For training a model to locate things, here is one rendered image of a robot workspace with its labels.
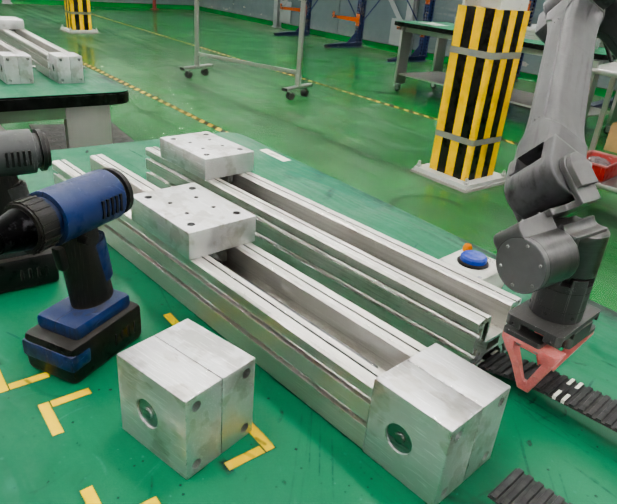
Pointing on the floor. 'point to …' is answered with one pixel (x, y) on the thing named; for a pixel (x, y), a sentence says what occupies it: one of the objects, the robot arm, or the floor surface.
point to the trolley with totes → (610, 164)
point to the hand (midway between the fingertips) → (535, 375)
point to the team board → (253, 62)
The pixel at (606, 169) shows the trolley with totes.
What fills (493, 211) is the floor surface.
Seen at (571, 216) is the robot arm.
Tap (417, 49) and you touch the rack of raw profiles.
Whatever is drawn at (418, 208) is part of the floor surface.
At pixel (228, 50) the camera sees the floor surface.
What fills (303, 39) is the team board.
